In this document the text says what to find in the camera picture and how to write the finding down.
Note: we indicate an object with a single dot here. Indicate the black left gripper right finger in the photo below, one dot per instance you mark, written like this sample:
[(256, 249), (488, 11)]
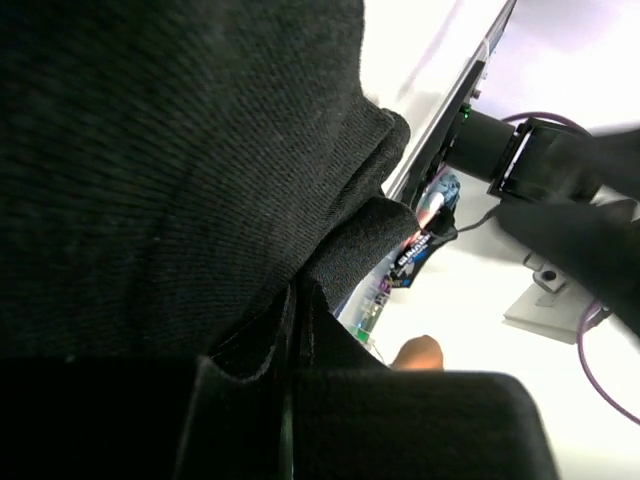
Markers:
[(354, 418)]

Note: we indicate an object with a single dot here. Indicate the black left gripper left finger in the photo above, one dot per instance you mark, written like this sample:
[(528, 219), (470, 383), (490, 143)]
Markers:
[(141, 418)]

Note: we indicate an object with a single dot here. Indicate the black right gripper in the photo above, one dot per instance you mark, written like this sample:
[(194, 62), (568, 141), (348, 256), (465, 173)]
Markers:
[(596, 245)]

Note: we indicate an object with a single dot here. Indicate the long black sock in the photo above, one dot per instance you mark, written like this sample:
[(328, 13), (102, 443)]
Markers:
[(169, 167)]

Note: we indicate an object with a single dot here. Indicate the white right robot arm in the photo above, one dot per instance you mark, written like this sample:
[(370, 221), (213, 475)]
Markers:
[(572, 199)]

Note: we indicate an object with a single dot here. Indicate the aluminium front rail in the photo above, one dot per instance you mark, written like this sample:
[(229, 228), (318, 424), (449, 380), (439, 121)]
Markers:
[(462, 40)]

